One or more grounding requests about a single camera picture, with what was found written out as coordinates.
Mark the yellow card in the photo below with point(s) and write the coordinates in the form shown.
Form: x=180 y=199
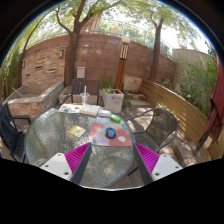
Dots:
x=77 y=131

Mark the small pale book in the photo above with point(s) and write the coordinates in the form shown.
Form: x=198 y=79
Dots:
x=104 y=113

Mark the wooden garden lamp post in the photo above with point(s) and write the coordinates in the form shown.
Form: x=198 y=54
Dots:
x=120 y=71

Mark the wall lamp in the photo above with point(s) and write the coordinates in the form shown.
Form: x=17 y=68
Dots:
x=23 y=63
x=61 y=53

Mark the green pack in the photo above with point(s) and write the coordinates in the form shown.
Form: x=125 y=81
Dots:
x=116 y=118

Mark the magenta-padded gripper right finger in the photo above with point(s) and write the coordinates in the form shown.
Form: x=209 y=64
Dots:
x=146 y=157

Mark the forked tree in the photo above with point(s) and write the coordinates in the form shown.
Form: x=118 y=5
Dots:
x=71 y=56

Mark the white square planter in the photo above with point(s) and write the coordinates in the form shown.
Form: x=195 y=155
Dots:
x=114 y=101

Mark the thick white book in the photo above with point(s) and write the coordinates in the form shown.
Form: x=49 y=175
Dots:
x=90 y=110

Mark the floral pink mouse pad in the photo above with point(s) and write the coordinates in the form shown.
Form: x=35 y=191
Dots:
x=98 y=136

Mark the slim tree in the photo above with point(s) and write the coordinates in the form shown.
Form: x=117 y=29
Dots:
x=156 y=56

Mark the dark wooden chair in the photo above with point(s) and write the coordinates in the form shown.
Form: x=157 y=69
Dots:
x=93 y=86

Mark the white printed plate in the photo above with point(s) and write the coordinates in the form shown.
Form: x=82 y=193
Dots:
x=48 y=114

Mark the white wall box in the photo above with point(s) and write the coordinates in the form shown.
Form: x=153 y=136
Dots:
x=81 y=72

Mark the stone raised bed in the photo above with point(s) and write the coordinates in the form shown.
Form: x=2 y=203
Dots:
x=50 y=95

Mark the folded red parasol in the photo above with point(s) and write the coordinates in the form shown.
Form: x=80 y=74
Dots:
x=216 y=110

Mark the clear plastic cup with straw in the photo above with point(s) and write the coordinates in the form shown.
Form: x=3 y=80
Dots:
x=84 y=99

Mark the brown wicker chair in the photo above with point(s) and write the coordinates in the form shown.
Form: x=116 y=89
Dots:
x=161 y=125

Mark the blue and black computer mouse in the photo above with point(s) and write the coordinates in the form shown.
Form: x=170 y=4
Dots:
x=110 y=133

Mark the black slatted chair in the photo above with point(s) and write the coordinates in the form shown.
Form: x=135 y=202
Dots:
x=13 y=136

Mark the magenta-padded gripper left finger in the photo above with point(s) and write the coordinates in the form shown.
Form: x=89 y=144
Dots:
x=78 y=156

